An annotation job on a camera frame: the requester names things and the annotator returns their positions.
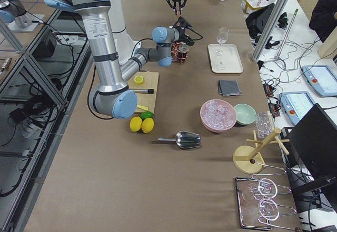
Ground aluminium frame post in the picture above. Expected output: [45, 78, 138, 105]
[252, 0, 288, 62]

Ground wooden cup tree stand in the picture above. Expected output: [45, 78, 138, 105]
[233, 128, 290, 175]

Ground black wire glass rack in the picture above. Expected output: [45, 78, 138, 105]
[234, 166, 301, 231]

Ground teach pendant near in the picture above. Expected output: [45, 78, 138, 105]
[279, 91, 315, 125]

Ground teach pendant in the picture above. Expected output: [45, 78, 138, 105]
[302, 65, 336, 97]
[279, 91, 315, 125]

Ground clear wine glass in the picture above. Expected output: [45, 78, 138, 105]
[214, 27, 229, 56]

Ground yellow lemon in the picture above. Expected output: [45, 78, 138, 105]
[129, 116, 143, 132]
[141, 118, 154, 133]

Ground grey folded cloth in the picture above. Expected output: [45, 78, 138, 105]
[218, 79, 241, 96]

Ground steel ice scoop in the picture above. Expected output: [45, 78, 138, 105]
[157, 131, 201, 149]

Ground yellow lemon upper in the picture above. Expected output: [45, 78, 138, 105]
[129, 116, 143, 132]

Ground green empty bowl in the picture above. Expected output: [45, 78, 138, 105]
[234, 104, 256, 126]

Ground pink bowl of ice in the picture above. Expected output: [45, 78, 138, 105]
[200, 99, 236, 133]

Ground green lime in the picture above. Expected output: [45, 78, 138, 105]
[140, 111, 153, 120]

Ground half lemon slice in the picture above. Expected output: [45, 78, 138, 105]
[134, 75, 144, 84]

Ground clear glass mug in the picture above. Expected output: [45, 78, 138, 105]
[255, 112, 274, 138]

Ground yellow plastic knife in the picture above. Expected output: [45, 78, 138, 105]
[137, 105, 148, 110]

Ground teach pendant far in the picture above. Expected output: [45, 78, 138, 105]
[302, 65, 336, 97]

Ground bamboo cutting board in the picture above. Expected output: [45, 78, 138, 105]
[128, 72, 159, 113]

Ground cream rabbit tray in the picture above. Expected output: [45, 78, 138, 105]
[207, 44, 243, 74]

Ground black monitor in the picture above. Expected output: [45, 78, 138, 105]
[281, 104, 336, 179]

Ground steel muddler black tip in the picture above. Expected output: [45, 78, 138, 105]
[132, 89, 154, 94]

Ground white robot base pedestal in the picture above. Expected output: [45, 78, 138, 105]
[108, 0, 141, 65]

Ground yellow lemon lower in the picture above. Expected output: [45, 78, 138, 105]
[141, 118, 154, 133]

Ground copper wire bottle basket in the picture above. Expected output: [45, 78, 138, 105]
[171, 42, 189, 64]

